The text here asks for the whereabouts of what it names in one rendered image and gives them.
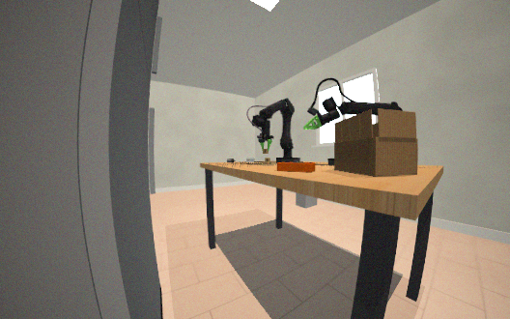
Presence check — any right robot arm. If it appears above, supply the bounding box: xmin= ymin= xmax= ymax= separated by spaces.
xmin=252 ymin=99 xmax=300 ymax=160

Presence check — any brown cardboard box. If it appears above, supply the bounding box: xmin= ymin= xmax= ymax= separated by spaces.
xmin=334 ymin=108 xmax=418 ymax=177

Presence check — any orange digital multimeter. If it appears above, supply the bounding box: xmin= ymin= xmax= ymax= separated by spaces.
xmin=277 ymin=161 xmax=316 ymax=172

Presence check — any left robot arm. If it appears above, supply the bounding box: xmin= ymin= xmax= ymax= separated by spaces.
xmin=307 ymin=97 xmax=400 ymax=122

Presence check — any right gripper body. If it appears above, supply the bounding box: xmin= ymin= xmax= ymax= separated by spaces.
xmin=257 ymin=128 xmax=273 ymax=140

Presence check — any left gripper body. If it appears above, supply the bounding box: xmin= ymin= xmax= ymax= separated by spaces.
xmin=312 ymin=108 xmax=332 ymax=126

